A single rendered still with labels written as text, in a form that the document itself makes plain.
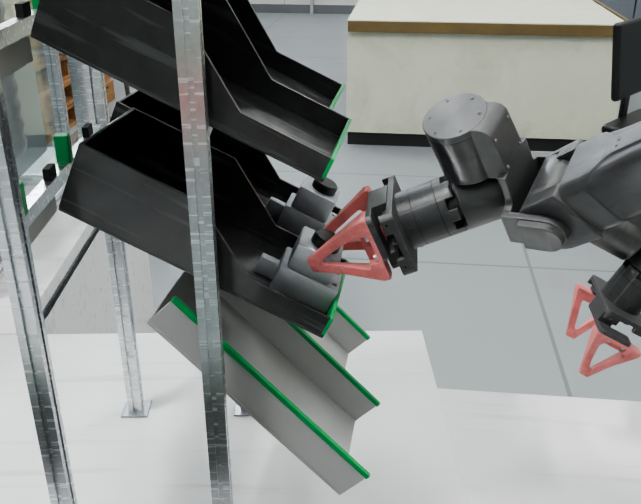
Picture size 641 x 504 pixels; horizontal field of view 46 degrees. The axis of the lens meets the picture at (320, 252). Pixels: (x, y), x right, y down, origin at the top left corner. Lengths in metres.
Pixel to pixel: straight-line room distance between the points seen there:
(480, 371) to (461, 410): 1.65
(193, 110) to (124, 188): 0.12
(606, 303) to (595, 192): 0.44
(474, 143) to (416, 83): 4.49
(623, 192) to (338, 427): 0.45
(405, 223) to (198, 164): 0.20
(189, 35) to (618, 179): 0.35
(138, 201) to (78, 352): 0.69
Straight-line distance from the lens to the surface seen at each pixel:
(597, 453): 1.17
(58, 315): 1.69
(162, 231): 0.72
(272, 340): 0.90
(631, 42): 4.17
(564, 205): 0.65
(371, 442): 1.13
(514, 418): 1.20
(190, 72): 0.64
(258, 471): 1.08
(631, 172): 0.61
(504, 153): 0.66
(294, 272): 0.75
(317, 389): 0.92
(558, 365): 2.95
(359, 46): 5.10
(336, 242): 0.71
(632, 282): 1.06
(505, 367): 2.89
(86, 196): 0.74
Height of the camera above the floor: 1.58
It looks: 25 degrees down
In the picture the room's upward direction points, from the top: straight up
